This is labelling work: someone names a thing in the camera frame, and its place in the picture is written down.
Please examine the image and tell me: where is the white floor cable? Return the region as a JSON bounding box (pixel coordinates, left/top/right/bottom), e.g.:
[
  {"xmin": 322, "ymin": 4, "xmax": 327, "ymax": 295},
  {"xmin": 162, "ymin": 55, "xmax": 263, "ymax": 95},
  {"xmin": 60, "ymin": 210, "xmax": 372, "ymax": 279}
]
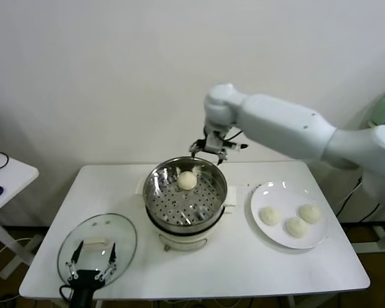
[{"xmin": 0, "ymin": 237, "xmax": 31, "ymax": 257}]

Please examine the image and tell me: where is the white round plate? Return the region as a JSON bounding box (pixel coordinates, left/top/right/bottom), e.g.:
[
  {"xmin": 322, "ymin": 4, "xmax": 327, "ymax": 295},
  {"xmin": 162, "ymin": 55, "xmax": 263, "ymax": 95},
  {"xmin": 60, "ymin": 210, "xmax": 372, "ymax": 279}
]
[{"xmin": 249, "ymin": 181, "xmax": 328, "ymax": 250}]

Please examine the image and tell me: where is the white electric cooker pot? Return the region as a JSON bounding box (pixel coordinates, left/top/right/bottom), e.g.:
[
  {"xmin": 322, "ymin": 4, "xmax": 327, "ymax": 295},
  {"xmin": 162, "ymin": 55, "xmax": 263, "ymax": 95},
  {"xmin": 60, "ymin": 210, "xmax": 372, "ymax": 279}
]
[{"xmin": 146, "ymin": 205, "xmax": 234, "ymax": 253}]

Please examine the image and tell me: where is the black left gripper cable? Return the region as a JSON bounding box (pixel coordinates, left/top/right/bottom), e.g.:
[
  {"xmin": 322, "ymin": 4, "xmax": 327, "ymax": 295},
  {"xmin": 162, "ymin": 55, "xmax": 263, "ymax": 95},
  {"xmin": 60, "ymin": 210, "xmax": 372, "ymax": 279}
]
[{"xmin": 59, "ymin": 284, "xmax": 74, "ymax": 304}]

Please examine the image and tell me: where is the stainless steel steamer basket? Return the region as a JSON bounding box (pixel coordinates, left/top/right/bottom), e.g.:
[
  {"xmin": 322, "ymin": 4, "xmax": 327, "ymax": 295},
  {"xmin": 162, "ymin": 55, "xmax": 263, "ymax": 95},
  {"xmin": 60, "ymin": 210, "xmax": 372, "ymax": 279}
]
[{"xmin": 133, "ymin": 156, "xmax": 237, "ymax": 227}]

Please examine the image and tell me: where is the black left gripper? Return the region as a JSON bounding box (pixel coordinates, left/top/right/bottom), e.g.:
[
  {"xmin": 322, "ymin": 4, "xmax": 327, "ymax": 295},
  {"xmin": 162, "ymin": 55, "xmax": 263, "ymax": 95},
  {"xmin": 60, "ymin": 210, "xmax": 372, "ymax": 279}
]
[{"xmin": 65, "ymin": 241, "xmax": 117, "ymax": 308}]

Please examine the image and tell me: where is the white steamed baozi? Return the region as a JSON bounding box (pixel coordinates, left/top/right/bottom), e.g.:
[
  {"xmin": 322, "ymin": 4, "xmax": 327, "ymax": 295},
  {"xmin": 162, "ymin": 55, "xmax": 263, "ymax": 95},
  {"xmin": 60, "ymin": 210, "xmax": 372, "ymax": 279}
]
[
  {"xmin": 176, "ymin": 171, "xmax": 198, "ymax": 192},
  {"xmin": 298, "ymin": 204, "xmax": 322, "ymax": 225},
  {"xmin": 259, "ymin": 206, "xmax": 282, "ymax": 225},
  {"xmin": 284, "ymin": 217, "xmax": 309, "ymax": 239}
]

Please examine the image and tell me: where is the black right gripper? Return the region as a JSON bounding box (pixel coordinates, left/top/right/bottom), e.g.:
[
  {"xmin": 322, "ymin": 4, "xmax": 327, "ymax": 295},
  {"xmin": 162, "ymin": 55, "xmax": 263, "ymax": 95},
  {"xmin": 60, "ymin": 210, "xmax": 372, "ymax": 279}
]
[{"xmin": 188, "ymin": 126, "xmax": 228, "ymax": 166}]

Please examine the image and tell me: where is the glass pot lid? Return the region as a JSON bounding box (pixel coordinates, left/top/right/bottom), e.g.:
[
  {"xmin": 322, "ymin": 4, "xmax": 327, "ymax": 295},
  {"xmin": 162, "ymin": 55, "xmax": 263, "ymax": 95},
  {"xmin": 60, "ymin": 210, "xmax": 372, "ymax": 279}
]
[{"xmin": 56, "ymin": 213, "xmax": 138, "ymax": 291}]

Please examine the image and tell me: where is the white power cable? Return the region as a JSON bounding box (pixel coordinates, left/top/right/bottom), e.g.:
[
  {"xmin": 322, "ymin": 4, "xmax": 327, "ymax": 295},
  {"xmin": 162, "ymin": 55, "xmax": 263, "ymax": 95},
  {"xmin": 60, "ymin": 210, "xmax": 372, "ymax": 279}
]
[{"xmin": 336, "ymin": 179, "xmax": 363, "ymax": 206}]

